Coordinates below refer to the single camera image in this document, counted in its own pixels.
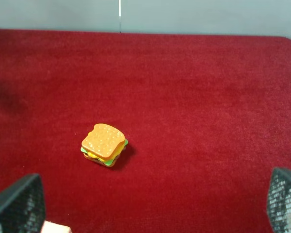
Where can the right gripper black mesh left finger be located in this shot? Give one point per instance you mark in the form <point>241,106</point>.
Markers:
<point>22,206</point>

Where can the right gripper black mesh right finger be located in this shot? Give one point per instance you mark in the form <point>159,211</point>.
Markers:
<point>279,200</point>

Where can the pink brick block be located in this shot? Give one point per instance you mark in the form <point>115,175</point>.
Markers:
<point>50,227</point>

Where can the toy sandwich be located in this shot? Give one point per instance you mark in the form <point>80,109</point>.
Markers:
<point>103,144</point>

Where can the red cloth table cover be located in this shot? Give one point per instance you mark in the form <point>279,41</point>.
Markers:
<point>207,118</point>

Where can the white rod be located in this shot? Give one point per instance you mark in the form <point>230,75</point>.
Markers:
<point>119,8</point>

